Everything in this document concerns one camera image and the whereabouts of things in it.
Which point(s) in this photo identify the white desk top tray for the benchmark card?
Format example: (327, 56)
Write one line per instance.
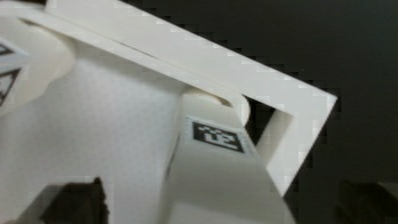
(93, 130)

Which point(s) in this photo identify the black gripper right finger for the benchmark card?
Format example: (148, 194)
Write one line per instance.
(366, 203)

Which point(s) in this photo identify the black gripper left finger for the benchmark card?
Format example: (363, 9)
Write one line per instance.
(79, 206)

